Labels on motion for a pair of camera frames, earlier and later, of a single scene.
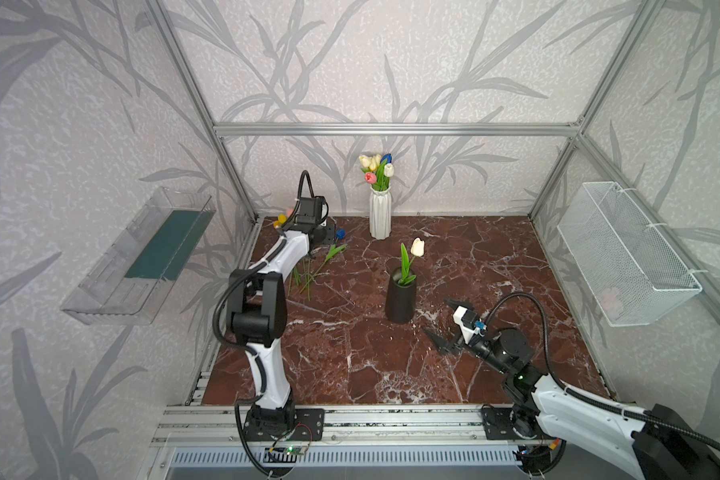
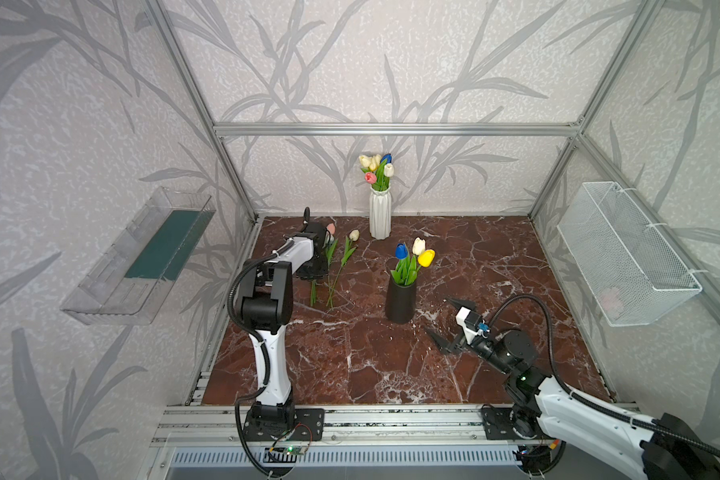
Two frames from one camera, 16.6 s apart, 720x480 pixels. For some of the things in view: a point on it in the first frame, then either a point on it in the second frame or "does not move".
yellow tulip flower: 375,162 does not move
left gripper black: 327,231 to 315,229
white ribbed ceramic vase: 380,213 does not move
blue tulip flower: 334,249 to 402,274
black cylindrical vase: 400,300 does not move
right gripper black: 462,342 does not move
